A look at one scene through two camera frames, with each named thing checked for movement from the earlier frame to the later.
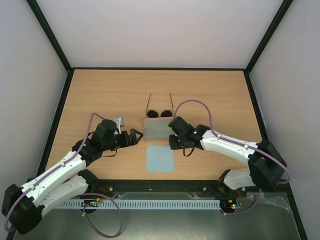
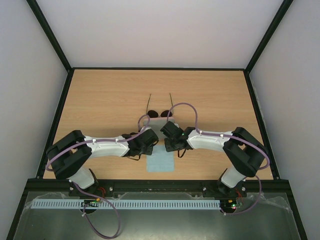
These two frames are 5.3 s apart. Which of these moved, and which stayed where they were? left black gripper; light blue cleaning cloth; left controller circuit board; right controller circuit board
Moved: left black gripper
Stayed: light blue cleaning cloth; left controller circuit board; right controller circuit board
